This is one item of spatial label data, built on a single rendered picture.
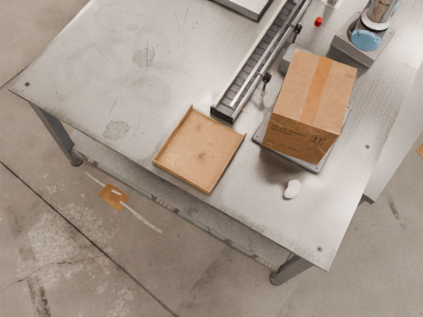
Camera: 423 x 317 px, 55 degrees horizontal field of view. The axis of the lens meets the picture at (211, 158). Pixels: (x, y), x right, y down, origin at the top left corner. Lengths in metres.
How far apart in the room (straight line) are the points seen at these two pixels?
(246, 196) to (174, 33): 0.85
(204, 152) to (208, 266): 0.90
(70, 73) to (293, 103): 0.98
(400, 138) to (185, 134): 0.91
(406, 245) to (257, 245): 0.94
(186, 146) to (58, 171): 1.17
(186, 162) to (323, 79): 0.61
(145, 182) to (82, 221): 0.47
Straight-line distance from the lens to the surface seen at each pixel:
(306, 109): 1.47
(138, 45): 1.95
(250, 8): 2.04
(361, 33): 1.77
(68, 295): 2.44
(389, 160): 1.84
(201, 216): 2.20
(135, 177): 2.29
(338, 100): 1.53
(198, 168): 1.63
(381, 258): 2.61
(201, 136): 1.69
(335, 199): 1.68
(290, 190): 1.61
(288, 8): 2.08
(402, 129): 1.93
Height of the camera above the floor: 2.34
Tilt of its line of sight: 66 degrees down
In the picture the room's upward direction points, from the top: 7 degrees clockwise
